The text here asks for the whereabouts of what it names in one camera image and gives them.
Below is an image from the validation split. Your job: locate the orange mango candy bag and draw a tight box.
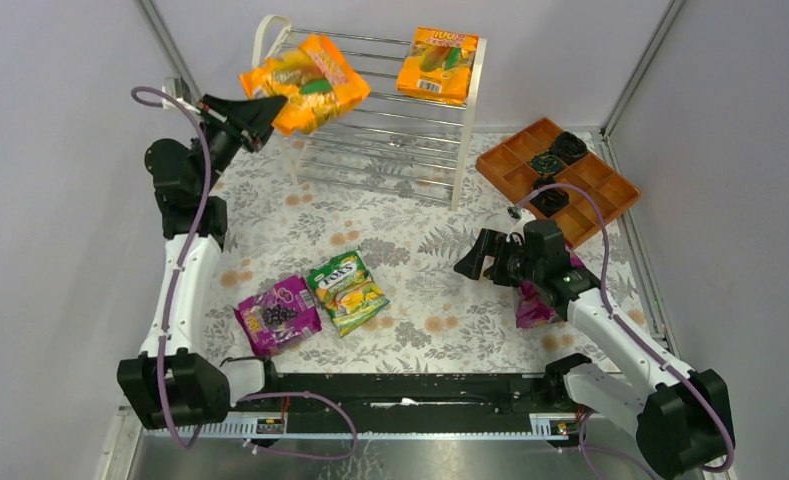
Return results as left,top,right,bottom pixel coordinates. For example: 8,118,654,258
239,34,371,136
396,27,479,106

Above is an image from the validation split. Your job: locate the green Fox's candy bag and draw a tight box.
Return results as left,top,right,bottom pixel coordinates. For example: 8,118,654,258
306,250,390,337

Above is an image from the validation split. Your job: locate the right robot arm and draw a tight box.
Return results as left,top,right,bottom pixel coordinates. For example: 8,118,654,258
454,220,735,479

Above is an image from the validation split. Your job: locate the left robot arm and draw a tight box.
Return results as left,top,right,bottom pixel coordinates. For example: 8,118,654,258
117,95,287,430

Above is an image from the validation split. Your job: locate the purple grape candy bag right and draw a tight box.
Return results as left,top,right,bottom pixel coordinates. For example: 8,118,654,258
515,250,599,328

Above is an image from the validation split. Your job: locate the purple grape candy bag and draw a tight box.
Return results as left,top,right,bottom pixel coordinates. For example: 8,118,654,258
233,275,322,356
515,250,599,328

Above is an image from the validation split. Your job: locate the white metal shelf rack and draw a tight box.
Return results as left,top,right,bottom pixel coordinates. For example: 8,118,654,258
289,30,487,210

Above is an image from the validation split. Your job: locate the purple grape candy bag left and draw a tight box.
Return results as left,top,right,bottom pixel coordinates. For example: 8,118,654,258
233,275,322,356

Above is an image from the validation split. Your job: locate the black round object bottom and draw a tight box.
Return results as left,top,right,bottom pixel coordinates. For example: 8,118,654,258
529,175,570,218

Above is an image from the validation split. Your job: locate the black round object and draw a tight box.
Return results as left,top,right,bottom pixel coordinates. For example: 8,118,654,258
549,131,589,166
528,151,563,176
529,175,570,218

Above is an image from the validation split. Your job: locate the orange compartment tray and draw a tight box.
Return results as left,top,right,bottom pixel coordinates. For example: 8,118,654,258
476,117,641,248

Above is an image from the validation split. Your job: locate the white floral tablecloth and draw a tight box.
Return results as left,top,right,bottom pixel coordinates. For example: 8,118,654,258
156,131,667,374

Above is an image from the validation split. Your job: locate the black round object middle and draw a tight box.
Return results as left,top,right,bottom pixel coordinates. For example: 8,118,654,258
528,151,563,176

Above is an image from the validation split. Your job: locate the black round object top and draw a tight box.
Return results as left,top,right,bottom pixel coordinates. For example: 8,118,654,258
549,131,589,166

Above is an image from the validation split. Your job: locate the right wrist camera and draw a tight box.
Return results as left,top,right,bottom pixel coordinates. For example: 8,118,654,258
506,206,537,245

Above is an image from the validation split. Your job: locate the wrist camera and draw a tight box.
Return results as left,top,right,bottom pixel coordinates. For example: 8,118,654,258
506,206,537,245
161,77,192,104

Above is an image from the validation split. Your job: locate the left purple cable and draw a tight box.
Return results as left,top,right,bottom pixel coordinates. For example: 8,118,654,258
130,86,359,462

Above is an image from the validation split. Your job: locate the purple cable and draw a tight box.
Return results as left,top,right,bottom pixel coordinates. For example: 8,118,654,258
509,182,736,480
130,86,359,462

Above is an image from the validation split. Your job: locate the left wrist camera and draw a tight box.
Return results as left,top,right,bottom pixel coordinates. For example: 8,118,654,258
161,77,192,104

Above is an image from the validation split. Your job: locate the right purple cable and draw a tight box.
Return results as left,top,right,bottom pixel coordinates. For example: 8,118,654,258
509,182,736,480

